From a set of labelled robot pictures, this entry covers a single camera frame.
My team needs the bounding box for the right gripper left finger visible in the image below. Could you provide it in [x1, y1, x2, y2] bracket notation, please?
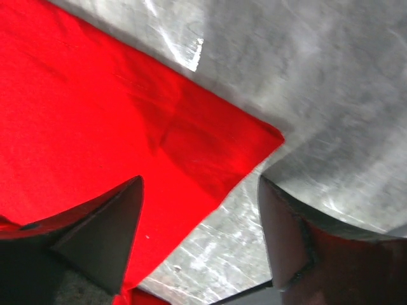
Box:
[1, 176, 144, 304]

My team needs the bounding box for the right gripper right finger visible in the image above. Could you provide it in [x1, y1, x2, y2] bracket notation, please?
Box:
[258, 177, 406, 304]

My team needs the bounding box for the red t shirt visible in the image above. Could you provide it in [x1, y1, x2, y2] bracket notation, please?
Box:
[1, 1, 284, 304]

